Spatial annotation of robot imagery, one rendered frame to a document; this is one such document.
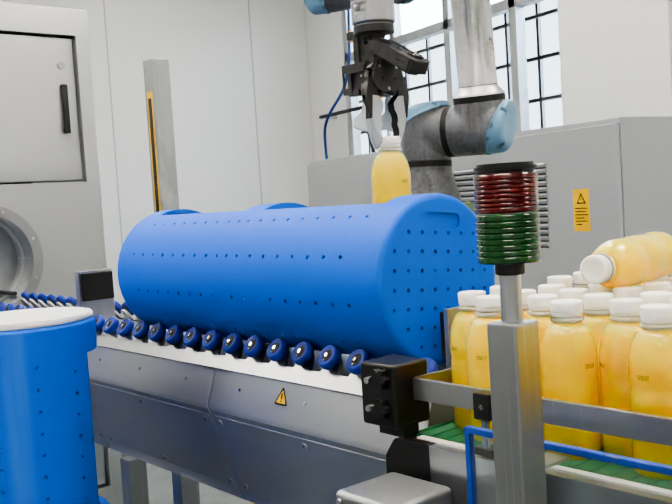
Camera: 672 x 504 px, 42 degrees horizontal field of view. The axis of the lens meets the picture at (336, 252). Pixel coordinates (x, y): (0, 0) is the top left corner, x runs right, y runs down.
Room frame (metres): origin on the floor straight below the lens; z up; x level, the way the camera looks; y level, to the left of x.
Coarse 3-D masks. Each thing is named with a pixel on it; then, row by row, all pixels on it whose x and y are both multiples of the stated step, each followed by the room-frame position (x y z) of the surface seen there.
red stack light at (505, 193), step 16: (480, 176) 0.87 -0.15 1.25; (496, 176) 0.86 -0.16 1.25; (512, 176) 0.86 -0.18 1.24; (528, 176) 0.86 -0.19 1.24; (480, 192) 0.88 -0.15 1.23; (496, 192) 0.86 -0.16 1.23; (512, 192) 0.86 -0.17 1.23; (528, 192) 0.86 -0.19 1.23; (480, 208) 0.88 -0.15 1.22; (496, 208) 0.86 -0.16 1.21; (512, 208) 0.86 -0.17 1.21; (528, 208) 0.86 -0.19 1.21
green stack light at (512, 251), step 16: (480, 224) 0.88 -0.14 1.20; (496, 224) 0.86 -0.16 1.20; (512, 224) 0.86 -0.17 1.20; (528, 224) 0.86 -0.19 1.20; (480, 240) 0.88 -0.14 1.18; (496, 240) 0.86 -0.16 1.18; (512, 240) 0.86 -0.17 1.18; (528, 240) 0.86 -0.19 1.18; (480, 256) 0.88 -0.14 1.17; (496, 256) 0.86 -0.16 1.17; (512, 256) 0.86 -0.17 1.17; (528, 256) 0.86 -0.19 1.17
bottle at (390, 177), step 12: (384, 156) 1.51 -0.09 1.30; (396, 156) 1.51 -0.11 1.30; (372, 168) 1.53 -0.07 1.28; (384, 168) 1.51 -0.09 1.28; (396, 168) 1.50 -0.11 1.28; (408, 168) 1.52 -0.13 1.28; (372, 180) 1.53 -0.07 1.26; (384, 180) 1.51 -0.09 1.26; (396, 180) 1.50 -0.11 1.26; (408, 180) 1.52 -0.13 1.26; (372, 192) 1.54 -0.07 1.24; (384, 192) 1.51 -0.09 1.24; (396, 192) 1.50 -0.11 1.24; (408, 192) 1.52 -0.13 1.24
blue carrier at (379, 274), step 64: (128, 256) 1.99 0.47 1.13; (192, 256) 1.78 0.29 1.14; (256, 256) 1.61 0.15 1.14; (320, 256) 1.47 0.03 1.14; (384, 256) 1.37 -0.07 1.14; (448, 256) 1.46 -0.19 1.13; (192, 320) 1.84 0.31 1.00; (256, 320) 1.64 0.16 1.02; (320, 320) 1.49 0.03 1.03; (384, 320) 1.37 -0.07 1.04
